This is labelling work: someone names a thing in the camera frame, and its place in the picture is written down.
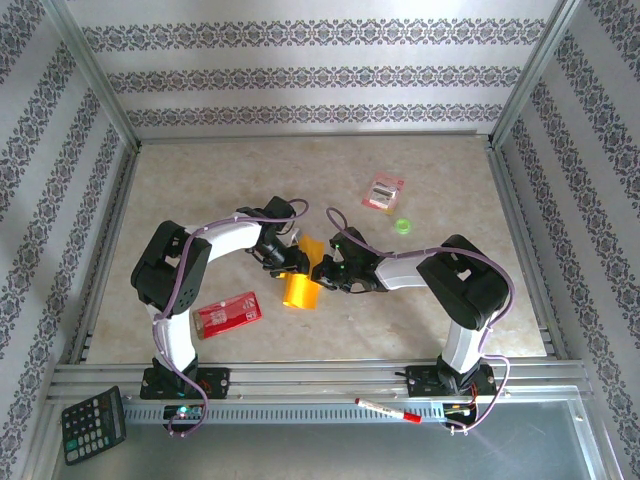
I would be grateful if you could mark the orange paper sheet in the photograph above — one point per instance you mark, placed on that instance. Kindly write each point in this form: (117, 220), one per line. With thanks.
(300, 295)

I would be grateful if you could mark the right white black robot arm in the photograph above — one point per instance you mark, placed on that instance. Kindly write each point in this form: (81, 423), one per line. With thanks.
(470, 285)

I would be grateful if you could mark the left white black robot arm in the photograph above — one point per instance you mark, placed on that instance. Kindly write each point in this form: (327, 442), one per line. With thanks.
(165, 270)

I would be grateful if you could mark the green small cap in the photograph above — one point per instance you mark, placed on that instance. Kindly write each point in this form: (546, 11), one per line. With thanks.
(398, 227)

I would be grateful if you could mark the red cardboard box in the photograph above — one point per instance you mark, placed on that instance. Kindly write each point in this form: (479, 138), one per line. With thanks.
(227, 315)

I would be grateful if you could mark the red battery blister pack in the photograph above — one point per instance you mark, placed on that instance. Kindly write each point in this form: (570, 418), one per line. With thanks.
(382, 192)

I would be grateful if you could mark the red capped marker pen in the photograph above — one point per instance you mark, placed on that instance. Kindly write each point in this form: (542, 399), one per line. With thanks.
(387, 410)

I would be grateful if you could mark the small circuit board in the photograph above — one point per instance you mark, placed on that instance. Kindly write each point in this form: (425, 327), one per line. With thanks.
(457, 410)
(182, 412)

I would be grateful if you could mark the grey metal tray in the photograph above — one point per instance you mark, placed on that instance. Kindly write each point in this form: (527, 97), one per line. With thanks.
(325, 455)

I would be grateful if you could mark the black calculator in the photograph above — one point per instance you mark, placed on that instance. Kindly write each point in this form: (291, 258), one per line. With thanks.
(92, 425)

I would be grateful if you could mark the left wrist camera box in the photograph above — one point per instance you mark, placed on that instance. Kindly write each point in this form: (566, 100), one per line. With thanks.
(292, 239)

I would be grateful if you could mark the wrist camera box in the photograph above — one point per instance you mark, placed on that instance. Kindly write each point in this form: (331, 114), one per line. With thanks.
(292, 239)
(335, 247)

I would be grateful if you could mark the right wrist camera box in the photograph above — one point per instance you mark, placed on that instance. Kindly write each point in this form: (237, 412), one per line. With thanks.
(335, 247)

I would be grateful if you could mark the wide aluminium mounting rail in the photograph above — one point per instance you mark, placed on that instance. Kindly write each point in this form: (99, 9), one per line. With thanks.
(310, 375)

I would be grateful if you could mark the thin aluminium frame rail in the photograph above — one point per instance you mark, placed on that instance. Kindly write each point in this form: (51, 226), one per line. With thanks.
(300, 136)

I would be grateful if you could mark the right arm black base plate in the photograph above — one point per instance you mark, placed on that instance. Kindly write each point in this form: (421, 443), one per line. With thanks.
(417, 380)

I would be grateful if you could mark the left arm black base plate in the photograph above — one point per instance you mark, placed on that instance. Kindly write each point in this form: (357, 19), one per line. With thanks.
(217, 382)

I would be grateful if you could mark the aluminium side frame rail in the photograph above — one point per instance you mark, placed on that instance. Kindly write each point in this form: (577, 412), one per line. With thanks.
(510, 200)
(116, 220)

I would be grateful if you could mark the aluminium frame post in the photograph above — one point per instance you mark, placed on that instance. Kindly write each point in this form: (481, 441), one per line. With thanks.
(95, 75)
(530, 75)

